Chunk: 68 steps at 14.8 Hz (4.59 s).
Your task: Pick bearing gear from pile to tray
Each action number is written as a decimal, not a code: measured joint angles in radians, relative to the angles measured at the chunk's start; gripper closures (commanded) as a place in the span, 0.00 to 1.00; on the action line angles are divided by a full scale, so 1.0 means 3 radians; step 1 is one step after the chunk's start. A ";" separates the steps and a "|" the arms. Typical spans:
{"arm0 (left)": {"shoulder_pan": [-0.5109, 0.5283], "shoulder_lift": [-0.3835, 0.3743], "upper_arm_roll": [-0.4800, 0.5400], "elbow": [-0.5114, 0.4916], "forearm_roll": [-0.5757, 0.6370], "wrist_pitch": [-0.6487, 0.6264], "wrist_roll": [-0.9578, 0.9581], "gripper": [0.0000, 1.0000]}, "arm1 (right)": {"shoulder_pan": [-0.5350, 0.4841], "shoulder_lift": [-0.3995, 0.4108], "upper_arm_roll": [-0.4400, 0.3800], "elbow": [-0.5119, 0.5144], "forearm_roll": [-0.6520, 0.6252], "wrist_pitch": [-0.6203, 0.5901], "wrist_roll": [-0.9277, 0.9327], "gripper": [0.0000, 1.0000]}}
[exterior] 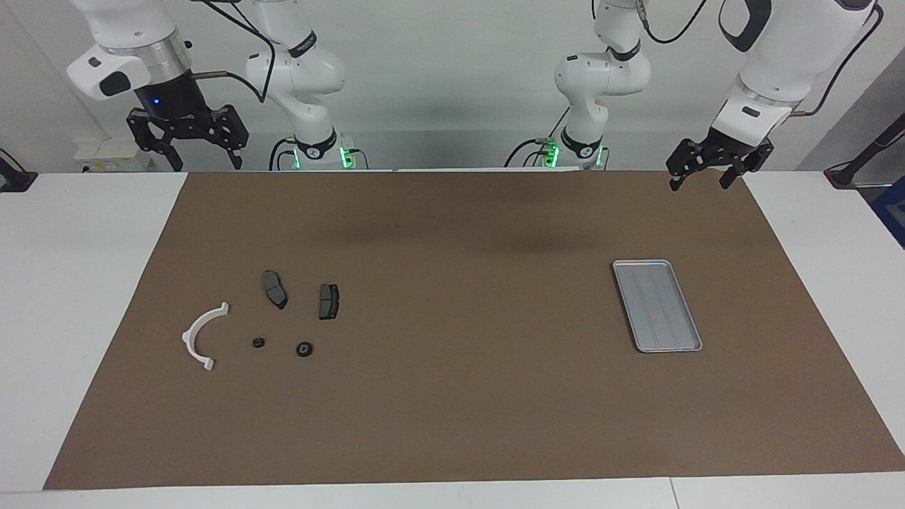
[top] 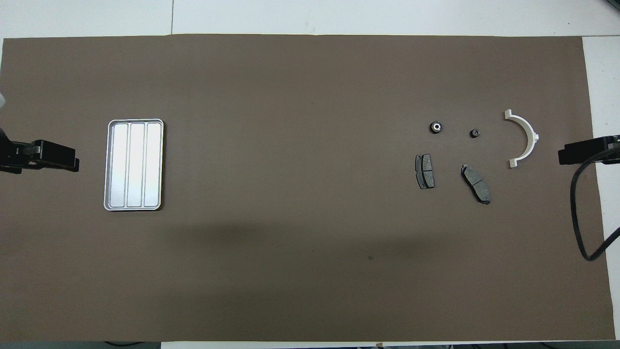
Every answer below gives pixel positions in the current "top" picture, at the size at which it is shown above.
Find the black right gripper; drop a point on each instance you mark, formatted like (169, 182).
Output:
(612, 148)

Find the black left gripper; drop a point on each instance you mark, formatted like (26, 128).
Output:
(14, 155)

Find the small black bearing gear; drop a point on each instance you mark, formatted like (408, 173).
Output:
(474, 133)

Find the silver metal tray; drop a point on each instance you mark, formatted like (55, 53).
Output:
(135, 165)

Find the long dark brake pad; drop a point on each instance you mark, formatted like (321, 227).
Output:
(477, 184)

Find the short dark brake pad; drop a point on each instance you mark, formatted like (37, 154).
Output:
(425, 172)

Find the brown table mat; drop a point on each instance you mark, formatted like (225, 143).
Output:
(290, 145)

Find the white semicircular bracket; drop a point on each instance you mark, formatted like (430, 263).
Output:
(529, 128)

